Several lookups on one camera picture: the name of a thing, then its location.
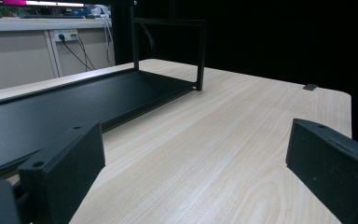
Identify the black curtain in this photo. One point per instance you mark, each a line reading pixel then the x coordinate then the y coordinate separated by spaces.
pixel 276 40

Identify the monitor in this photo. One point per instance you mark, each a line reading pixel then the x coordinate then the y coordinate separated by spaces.
pixel 37 3

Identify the black metal two-tier rack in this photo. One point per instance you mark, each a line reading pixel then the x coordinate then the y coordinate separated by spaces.
pixel 59 112

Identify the grey tape piece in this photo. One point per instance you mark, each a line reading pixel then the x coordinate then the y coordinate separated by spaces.
pixel 310 86

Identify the beige desk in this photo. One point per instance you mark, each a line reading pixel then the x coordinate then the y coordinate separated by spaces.
pixel 15 59

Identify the dark keyboard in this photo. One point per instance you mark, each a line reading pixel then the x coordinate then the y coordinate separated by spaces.
pixel 52 16

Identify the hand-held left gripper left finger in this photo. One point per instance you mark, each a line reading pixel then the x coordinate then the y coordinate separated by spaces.
pixel 62 174

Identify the white wall power outlet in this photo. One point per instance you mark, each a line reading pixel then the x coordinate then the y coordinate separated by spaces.
pixel 65 34

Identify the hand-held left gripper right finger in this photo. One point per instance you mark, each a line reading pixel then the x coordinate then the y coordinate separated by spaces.
pixel 335 174

